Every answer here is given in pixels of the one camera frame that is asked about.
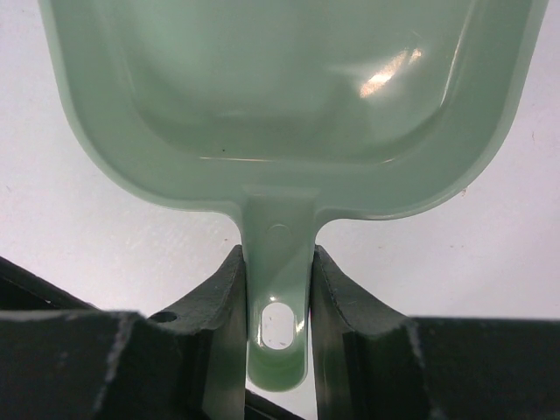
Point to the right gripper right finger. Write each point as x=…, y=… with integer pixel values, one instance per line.
x=373, y=362

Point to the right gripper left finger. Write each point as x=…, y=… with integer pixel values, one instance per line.
x=62, y=358

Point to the green dustpan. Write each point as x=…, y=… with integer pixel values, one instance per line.
x=287, y=115

